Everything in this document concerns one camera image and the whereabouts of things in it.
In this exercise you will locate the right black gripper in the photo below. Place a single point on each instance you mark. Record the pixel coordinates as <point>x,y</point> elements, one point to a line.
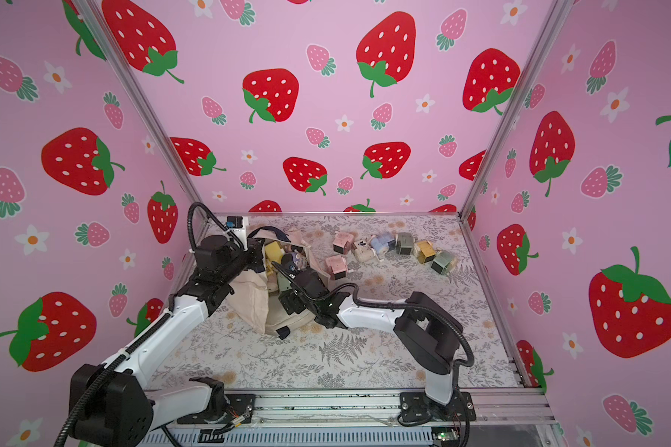
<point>290,285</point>

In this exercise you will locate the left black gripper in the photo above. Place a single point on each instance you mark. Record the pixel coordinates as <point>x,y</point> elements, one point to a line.
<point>253,253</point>

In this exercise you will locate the purple pencil sharpener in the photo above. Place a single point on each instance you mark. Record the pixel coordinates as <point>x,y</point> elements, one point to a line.
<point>300,260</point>

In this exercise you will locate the pink pencil sharpener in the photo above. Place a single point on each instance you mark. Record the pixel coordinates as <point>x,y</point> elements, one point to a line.
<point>337,267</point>
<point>343,242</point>

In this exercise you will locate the cream canvas tote bag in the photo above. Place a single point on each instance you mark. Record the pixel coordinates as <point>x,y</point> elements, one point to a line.
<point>256,295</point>

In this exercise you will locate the cream white pencil sharpener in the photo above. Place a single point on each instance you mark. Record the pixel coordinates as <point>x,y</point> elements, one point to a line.
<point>363,252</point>

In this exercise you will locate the light blue pencil sharpener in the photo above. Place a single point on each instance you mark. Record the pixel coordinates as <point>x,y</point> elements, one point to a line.
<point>383,243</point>

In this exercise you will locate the grey green pencil sharpener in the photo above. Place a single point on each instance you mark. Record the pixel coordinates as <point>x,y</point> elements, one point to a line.
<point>405,243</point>

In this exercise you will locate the yellow pencil sharpener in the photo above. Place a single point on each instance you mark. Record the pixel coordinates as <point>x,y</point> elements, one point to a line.
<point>274,252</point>
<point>425,252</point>

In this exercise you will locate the mint green pencil sharpener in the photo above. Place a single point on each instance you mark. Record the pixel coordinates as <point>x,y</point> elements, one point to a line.
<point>444,262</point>

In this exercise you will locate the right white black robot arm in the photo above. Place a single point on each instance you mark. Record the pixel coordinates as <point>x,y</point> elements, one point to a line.
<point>432,336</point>

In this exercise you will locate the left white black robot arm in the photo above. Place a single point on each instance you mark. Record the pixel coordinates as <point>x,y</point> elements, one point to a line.
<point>111,404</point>

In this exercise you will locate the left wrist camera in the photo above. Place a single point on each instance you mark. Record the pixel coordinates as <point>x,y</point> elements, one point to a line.
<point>218,250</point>

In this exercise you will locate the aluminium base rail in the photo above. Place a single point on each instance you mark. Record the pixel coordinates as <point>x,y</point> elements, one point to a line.
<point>346,417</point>

